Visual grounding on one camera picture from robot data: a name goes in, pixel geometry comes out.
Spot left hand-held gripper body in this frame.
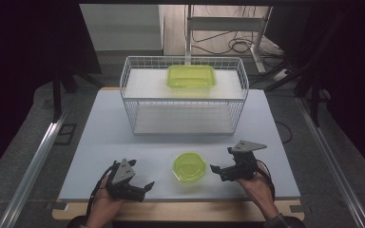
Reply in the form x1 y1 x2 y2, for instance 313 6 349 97
106 158 146 203

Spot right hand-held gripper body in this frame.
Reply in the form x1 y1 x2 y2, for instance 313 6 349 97
220 140 268 182

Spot round green plastic container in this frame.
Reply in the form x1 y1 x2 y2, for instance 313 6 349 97
171 151 207 183

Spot white wire shelf rack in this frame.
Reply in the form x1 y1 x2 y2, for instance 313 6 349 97
119 55 250 137

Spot rectangular green plastic container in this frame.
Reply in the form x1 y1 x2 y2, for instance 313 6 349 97
165 64 217 89

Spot person's left hand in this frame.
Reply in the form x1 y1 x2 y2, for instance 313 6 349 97
86 175 125 228

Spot person's right hand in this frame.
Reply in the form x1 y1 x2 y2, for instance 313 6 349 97
235 161 276 219

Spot black floor plate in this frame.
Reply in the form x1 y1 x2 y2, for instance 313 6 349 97
53 123 78 146

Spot black metal stand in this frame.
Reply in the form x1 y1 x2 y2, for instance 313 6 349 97
250 6 353 128
50 61 106 124

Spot white cabinet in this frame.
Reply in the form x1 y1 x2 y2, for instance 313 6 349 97
79 3 165 57

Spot dark curtain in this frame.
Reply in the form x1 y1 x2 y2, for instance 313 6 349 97
0 0 103 186
293 0 365 183

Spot left hand-held gripper cable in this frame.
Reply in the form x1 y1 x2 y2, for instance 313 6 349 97
86 165 116 218

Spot hand-held gripper cable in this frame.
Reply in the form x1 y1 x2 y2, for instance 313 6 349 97
256 159 277 203
86 165 116 218

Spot right hand-held gripper cable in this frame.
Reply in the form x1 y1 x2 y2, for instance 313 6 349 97
256 159 277 203

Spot black cable loop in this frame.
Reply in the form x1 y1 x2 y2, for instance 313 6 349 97
275 121 294 145

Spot aluminium rail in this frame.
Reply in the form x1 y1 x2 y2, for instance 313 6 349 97
295 96 365 228
0 104 72 228

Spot black floor cables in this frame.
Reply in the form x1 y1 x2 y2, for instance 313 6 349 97
191 4 284 60

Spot white metal desk frame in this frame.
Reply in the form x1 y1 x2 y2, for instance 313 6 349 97
184 4 288 75

